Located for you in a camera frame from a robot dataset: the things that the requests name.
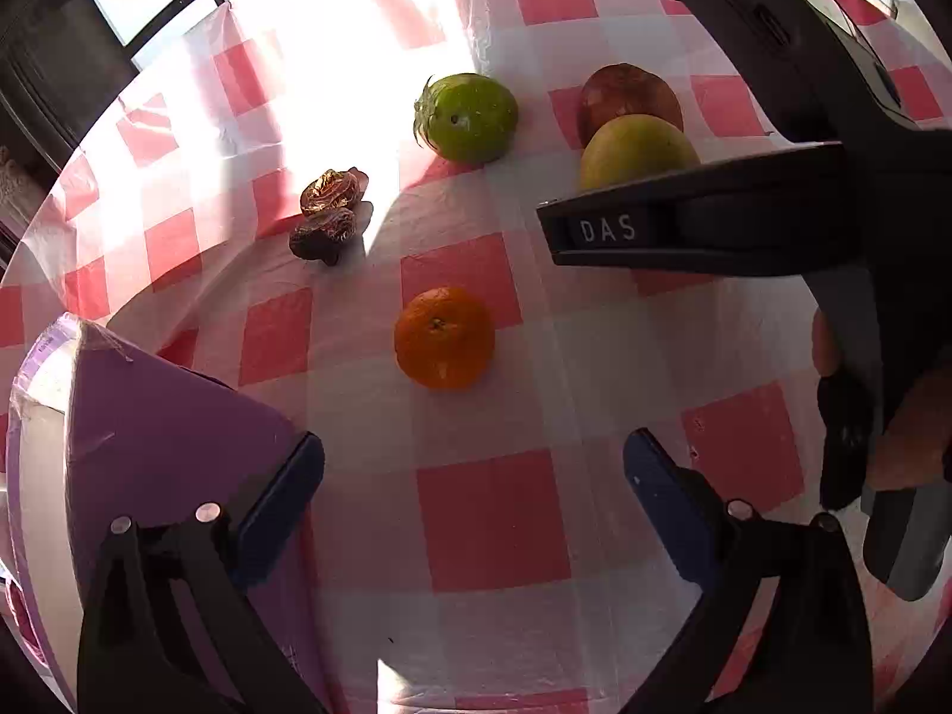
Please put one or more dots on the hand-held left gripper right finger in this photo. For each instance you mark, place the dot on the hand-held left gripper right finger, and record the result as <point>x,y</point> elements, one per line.
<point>658,494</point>

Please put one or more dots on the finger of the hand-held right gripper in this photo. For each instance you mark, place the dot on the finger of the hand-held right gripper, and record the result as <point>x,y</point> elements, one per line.
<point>617,229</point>

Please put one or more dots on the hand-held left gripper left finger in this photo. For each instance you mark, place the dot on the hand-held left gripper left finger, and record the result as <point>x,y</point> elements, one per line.
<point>286,494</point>

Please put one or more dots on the yellow-green mango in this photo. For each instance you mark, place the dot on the yellow-green mango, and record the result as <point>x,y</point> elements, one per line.
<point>632,152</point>

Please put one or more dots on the purple plate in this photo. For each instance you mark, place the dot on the purple plate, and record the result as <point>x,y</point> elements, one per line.
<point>171,431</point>

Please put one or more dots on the red apple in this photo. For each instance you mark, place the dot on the red apple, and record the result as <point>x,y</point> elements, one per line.
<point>625,93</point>

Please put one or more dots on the red white checkered tablecloth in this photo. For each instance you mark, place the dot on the red white checkered tablecloth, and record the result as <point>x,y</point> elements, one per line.
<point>491,520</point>

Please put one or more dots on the green round fruit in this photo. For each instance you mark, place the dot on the green round fruit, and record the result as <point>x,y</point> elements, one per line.
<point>468,117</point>

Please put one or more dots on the orange tangerine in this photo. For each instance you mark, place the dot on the orange tangerine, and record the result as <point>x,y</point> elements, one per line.
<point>444,338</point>

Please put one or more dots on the dark wrinkled date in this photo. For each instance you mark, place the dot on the dark wrinkled date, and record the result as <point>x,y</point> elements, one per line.
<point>321,233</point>

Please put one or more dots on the shiny brown date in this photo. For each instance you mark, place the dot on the shiny brown date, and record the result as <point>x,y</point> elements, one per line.
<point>331,192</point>

